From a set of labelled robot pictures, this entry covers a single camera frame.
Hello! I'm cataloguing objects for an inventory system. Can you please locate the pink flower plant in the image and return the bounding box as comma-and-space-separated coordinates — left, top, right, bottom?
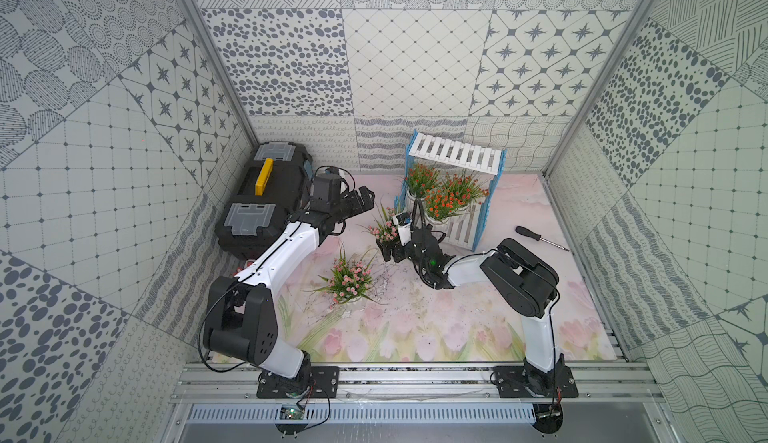
312, 248, 374, 305
366, 205, 401, 246

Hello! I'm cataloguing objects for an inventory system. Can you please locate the orange flower potted plant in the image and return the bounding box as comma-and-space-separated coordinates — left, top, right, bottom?
423, 188, 470, 222

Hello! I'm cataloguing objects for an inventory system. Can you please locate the red flower plant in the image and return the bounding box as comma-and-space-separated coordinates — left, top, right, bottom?
405, 163, 440, 199
444, 174, 489, 206

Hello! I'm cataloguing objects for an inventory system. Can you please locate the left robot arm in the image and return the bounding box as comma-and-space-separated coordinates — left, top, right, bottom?
197, 169, 375, 393

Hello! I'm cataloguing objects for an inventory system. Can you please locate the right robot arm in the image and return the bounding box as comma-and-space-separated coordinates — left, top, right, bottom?
395, 224, 564, 396

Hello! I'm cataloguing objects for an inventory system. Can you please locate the blue white slatted rack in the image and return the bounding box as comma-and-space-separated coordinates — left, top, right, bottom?
395, 132, 506, 250

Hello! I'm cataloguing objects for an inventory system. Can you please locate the black plastic toolbox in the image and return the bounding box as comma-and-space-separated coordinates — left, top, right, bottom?
215, 142, 313, 260

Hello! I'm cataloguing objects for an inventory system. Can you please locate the pink flower plant front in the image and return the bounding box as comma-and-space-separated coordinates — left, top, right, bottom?
312, 248, 374, 305

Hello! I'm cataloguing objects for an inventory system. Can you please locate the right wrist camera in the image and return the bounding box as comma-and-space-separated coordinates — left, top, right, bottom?
392, 212, 412, 246

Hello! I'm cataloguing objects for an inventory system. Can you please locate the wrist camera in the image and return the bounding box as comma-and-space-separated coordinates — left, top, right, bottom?
315, 165, 342, 181
392, 212, 412, 246

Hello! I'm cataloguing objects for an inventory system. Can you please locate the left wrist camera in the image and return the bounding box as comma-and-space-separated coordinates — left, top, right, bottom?
315, 165, 342, 181

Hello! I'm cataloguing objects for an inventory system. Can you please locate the black handled screwdriver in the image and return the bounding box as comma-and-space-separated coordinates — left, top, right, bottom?
515, 225, 570, 252

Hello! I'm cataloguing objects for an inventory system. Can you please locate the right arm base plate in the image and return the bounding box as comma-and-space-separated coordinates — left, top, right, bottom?
490, 365, 579, 400

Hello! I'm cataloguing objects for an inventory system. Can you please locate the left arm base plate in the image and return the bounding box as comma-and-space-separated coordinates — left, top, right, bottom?
257, 366, 340, 399

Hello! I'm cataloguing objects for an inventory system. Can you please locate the aluminium rail frame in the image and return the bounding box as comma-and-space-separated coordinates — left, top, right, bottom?
170, 360, 663, 403

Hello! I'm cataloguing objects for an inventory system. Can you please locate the white slotted cable duct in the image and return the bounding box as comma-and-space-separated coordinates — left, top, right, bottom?
187, 403, 535, 424

